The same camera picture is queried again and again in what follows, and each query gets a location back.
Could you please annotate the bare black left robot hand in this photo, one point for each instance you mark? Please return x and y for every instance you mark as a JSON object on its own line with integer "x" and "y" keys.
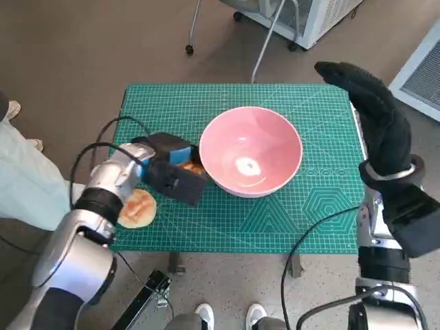
{"x": 178, "y": 154}

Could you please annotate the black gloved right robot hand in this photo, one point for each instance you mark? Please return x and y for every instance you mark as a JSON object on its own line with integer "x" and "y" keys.
{"x": 385, "y": 130}

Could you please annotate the long striped toy bread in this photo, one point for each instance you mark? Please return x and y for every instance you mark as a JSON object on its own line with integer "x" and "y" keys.
{"x": 192, "y": 167}

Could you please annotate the round toy bread bun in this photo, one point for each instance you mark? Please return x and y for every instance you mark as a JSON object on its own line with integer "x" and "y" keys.
{"x": 142, "y": 213}

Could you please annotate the pink bowl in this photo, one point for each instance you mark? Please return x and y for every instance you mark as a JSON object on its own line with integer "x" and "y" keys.
{"x": 251, "y": 137}

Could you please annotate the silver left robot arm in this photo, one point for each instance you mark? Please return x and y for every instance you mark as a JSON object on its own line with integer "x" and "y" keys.
{"x": 68, "y": 247}

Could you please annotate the white cabinet with grille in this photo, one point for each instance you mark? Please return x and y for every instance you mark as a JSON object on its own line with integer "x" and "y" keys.
{"x": 419, "y": 79}

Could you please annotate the green cutting mat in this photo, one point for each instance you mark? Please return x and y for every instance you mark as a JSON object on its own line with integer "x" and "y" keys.
{"x": 213, "y": 227}

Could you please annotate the grey table leg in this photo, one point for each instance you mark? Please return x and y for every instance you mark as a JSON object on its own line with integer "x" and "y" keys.
{"x": 295, "y": 266}
{"x": 176, "y": 263}

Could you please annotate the white ventilated cabinet on casters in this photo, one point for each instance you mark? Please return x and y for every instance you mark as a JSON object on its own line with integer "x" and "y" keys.
{"x": 319, "y": 17}

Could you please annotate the black metal bar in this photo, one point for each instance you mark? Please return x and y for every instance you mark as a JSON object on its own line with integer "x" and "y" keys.
{"x": 144, "y": 299}

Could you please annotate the person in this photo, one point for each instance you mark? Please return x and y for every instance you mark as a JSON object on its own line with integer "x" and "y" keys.
{"x": 204, "y": 314}
{"x": 24, "y": 172}

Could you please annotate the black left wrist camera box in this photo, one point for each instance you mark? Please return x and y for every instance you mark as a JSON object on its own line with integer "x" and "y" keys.
{"x": 182, "y": 189}

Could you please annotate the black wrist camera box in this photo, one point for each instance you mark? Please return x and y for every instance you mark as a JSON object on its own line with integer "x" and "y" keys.
{"x": 412, "y": 220}
{"x": 182, "y": 189}

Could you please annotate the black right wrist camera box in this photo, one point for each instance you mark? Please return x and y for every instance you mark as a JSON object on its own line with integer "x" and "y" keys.
{"x": 412, "y": 220}

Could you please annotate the grey metal frame chair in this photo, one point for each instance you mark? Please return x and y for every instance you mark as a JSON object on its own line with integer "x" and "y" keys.
{"x": 266, "y": 38}

